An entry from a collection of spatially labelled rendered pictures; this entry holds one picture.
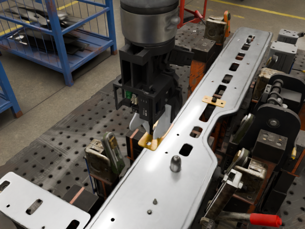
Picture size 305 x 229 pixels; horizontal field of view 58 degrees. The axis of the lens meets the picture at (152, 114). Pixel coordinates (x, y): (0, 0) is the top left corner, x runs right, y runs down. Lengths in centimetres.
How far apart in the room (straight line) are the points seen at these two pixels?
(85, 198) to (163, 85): 47
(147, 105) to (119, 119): 100
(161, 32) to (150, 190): 50
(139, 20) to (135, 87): 10
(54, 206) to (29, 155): 59
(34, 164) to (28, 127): 130
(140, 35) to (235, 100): 75
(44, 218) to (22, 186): 12
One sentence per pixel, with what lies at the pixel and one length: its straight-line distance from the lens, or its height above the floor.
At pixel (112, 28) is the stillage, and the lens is 321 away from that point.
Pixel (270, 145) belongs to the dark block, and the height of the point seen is 112.
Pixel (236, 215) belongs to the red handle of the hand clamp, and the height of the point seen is 110.
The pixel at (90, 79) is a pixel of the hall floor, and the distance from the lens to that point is 298.
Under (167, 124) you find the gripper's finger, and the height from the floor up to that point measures 130.
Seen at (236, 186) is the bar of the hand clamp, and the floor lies 121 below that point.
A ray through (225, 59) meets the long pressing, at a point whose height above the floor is 100.
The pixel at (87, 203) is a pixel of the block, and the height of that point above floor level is 98.
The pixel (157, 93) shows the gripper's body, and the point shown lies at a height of 140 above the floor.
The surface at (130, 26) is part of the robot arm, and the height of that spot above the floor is 149.
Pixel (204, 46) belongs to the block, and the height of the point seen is 103.
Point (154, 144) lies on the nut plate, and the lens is 52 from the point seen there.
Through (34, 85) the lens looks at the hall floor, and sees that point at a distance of 305.
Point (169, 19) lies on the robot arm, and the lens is 36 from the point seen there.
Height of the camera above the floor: 164
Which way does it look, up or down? 42 degrees down
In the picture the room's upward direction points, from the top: straight up
